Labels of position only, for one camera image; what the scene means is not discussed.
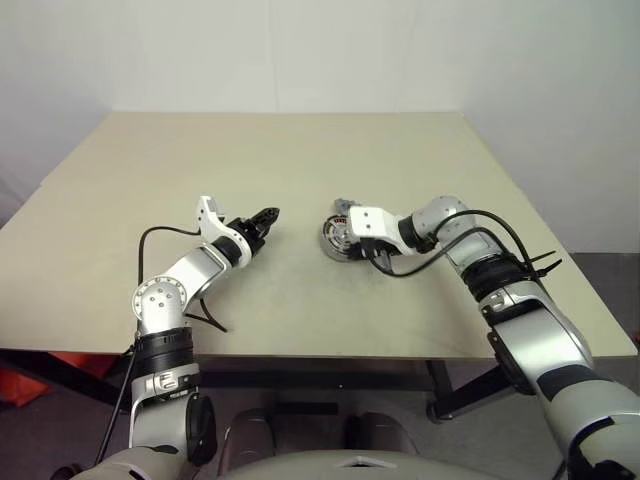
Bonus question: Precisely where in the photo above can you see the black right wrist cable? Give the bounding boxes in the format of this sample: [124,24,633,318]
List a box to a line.
[370,208,537,277]

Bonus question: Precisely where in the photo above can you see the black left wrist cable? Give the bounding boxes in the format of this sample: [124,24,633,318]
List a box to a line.
[137,225,230,334]

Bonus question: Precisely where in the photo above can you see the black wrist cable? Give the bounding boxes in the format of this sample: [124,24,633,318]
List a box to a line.
[370,208,537,277]
[137,225,230,334]

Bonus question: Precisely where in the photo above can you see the black rotor ring silver spokes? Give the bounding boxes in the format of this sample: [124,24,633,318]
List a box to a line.
[325,223,360,253]

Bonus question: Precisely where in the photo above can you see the red object under table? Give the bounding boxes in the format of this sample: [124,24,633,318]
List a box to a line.
[0,352,117,407]

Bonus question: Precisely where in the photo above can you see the dark rounded shape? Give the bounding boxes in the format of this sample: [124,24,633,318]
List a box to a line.
[344,410,417,457]
[222,408,279,466]

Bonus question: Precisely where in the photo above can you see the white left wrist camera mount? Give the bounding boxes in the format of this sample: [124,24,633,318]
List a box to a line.
[193,195,251,270]

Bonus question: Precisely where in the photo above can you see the thin black left shoulder cable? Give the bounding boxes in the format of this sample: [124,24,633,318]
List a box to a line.
[93,339,139,465]

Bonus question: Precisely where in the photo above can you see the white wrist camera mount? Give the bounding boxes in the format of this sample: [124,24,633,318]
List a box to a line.
[348,203,417,257]
[193,195,251,270]

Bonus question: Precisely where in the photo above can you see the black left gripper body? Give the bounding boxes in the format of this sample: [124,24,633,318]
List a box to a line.
[228,215,269,254]

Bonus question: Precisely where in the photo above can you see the black table frame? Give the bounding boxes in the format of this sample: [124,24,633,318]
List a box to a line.
[0,349,506,426]

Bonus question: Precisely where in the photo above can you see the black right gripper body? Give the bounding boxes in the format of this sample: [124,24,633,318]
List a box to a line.
[370,238,398,267]

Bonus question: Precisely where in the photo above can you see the black zip tie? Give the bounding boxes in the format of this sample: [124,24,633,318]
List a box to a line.
[519,249,564,282]

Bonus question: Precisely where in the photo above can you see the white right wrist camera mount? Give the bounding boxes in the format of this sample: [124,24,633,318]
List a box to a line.
[348,203,417,257]

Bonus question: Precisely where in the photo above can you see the grey robot torso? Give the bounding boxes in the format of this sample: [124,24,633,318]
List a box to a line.
[64,443,569,480]

